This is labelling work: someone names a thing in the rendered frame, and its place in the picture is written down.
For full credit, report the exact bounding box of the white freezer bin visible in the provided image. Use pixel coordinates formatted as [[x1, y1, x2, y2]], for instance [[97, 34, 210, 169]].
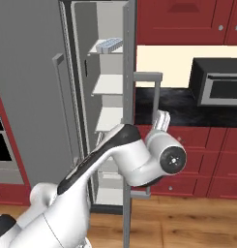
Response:
[[95, 171, 125, 206]]

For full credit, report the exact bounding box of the grey fridge door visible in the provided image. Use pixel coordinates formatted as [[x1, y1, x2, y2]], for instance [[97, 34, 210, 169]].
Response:
[[0, 0, 83, 189]]

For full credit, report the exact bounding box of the black microwave oven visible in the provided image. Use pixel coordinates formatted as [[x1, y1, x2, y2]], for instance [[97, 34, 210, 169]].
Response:
[[188, 57, 237, 108]]

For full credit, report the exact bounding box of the grey freezer door handle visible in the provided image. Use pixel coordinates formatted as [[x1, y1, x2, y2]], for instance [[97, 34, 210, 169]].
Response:
[[131, 71, 163, 200]]

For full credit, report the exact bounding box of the narrow red drawer front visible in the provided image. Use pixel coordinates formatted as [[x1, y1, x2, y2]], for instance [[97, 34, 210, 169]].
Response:
[[206, 176, 237, 201], [213, 150, 237, 179], [220, 127, 237, 153]]

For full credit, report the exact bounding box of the grey freezer door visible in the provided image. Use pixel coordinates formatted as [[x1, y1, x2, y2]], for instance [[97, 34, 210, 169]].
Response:
[[122, 0, 137, 248]]

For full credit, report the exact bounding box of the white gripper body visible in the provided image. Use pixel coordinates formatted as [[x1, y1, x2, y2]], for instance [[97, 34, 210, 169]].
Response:
[[151, 109, 172, 133]]

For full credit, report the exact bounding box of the red oven cabinet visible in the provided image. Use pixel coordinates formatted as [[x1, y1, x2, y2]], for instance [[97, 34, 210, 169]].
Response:
[[0, 79, 32, 207]]

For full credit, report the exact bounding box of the grey fridge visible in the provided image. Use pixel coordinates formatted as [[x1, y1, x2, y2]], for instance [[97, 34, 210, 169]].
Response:
[[0, 0, 137, 215]]

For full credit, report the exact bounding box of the wide red cupboard door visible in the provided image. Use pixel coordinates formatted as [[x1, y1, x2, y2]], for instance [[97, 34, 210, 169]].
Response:
[[136, 0, 236, 46]]

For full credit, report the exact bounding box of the narrow red cupboard door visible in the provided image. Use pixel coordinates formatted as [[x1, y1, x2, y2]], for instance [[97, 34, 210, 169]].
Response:
[[223, 0, 237, 46]]

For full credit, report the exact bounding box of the wide red drawer front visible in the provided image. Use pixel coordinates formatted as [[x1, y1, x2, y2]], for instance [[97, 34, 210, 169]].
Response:
[[182, 148, 222, 179], [150, 175, 216, 199], [134, 125, 228, 152]]

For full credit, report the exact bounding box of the black and silver oven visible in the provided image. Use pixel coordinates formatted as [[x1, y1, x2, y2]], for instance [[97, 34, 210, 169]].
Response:
[[0, 89, 26, 186]]

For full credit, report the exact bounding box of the white freezer shelf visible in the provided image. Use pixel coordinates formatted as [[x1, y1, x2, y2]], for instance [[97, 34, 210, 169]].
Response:
[[87, 40, 125, 55], [94, 107, 125, 133], [91, 74, 125, 97]]

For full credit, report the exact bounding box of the grey fridge door handle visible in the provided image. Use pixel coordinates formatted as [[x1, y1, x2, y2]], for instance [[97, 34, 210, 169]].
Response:
[[51, 52, 80, 163]]

